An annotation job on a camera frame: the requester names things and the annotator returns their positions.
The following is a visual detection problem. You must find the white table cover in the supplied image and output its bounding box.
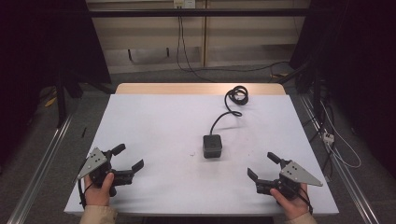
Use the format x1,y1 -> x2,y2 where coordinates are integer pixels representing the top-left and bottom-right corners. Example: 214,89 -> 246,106
64,93 -> 340,217

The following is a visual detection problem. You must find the black horizontal bar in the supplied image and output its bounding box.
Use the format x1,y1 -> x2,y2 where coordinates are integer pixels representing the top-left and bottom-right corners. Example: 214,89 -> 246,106
87,7 -> 313,19

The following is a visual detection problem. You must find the black adapter cable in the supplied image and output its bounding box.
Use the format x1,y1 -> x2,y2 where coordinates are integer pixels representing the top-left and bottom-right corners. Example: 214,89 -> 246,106
209,85 -> 249,136

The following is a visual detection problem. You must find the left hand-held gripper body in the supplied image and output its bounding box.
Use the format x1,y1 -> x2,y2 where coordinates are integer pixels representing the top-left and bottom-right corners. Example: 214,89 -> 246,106
76,147 -> 135,198

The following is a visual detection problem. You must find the black power adapter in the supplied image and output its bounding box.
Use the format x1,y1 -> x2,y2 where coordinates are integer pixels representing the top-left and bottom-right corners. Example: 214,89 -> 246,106
203,133 -> 223,160

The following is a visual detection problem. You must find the person's right hand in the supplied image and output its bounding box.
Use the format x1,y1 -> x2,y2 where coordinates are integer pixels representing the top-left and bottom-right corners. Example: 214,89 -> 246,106
269,183 -> 310,221

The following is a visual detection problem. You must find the dark curtain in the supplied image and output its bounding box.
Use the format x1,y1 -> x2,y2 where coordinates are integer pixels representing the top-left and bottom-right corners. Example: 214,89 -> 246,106
0,0 -> 112,164
289,0 -> 396,180

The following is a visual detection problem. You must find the wooden table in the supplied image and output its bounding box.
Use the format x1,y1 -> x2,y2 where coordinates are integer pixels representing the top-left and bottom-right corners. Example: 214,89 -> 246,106
115,82 -> 287,96

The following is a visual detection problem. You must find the person's left hand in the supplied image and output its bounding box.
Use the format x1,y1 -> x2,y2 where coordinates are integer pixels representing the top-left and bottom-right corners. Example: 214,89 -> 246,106
83,172 -> 116,207

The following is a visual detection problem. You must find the aluminium floor rail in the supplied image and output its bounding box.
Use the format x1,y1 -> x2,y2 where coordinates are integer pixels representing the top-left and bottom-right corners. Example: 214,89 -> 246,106
7,114 -> 75,224
298,94 -> 381,224

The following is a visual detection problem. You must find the black metal stand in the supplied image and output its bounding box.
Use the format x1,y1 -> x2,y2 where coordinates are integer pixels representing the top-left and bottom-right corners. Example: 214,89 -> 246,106
276,60 -> 326,125
53,69 -> 84,129

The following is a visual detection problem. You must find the black hanging cable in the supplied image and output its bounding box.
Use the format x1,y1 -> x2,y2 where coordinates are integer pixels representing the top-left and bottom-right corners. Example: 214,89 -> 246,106
176,15 -> 216,83

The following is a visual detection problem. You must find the white cable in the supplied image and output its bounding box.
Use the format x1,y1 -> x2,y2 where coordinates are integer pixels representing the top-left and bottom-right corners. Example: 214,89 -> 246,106
319,100 -> 362,170

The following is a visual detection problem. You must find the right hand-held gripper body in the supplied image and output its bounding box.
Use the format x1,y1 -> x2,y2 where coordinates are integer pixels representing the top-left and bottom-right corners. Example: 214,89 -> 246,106
255,158 -> 324,201

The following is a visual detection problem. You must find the white wall socket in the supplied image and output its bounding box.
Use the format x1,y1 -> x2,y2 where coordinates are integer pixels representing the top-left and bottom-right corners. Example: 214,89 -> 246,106
173,0 -> 197,9

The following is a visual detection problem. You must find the black gripper cord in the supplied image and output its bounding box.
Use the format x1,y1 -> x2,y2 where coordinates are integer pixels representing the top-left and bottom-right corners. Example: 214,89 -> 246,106
297,183 -> 314,216
77,178 -> 94,210

